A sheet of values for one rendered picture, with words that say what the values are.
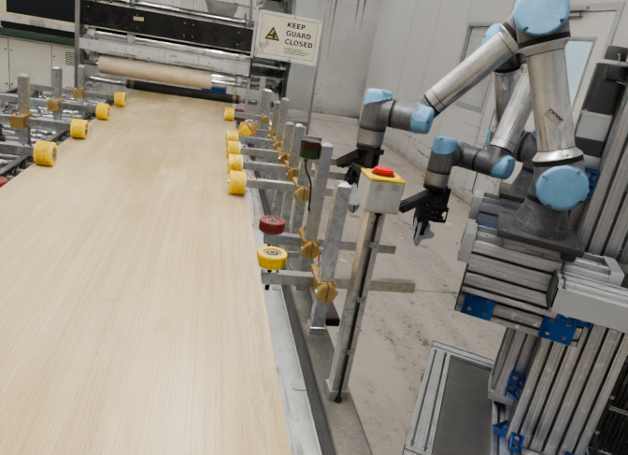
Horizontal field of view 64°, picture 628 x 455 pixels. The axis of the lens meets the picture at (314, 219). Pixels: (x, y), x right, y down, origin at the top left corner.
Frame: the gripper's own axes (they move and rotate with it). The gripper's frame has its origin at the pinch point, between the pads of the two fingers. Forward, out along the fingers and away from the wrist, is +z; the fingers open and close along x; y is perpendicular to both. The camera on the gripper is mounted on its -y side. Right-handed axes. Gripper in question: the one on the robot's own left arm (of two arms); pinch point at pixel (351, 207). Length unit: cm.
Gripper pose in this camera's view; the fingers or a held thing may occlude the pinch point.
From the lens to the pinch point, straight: 152.6
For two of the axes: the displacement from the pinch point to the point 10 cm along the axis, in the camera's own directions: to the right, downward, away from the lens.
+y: 5.0, 3.6, -7.9
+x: 8.5, -0.3, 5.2
